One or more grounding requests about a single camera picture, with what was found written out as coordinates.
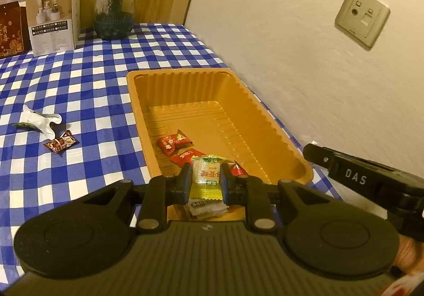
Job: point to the clear candy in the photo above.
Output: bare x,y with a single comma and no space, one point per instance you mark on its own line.
205,209

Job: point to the white crumpled wrapper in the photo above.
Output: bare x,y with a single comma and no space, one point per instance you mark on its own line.
41,119

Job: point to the blue white checked tablecloth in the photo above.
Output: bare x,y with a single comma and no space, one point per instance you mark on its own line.
82,84

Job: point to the brown wrapped candy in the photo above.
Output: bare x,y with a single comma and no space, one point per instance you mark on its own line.
61,142

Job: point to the yellow candy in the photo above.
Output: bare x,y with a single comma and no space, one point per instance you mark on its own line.
205,193

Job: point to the red candy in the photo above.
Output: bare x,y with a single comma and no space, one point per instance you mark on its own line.
187,157
239,168
172,143

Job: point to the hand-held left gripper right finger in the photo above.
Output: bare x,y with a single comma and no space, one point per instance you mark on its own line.
226,186

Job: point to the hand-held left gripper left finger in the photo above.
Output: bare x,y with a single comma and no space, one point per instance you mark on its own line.
185,185

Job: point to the white cardboard box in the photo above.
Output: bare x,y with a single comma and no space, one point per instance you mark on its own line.
53,34

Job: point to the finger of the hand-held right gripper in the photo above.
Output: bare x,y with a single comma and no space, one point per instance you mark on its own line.
316,155

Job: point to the beige wall data socket plate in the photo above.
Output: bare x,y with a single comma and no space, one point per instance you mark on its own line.
362,16

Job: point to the glass jar with green base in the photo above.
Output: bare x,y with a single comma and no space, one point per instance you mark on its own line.
114,24

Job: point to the green white candy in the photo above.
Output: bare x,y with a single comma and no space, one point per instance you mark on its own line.
207,172

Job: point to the orange plastic tray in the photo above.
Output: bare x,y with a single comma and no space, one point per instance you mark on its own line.
198,90

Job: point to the person's right hand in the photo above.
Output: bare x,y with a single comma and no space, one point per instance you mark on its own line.
410,254

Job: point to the red white printed fabric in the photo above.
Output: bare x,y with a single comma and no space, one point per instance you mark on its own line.
407,287

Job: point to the dark red printed box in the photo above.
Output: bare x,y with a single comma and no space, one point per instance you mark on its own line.
11,34

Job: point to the dark green wrapped candy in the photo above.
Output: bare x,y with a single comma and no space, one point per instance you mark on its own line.
24,125

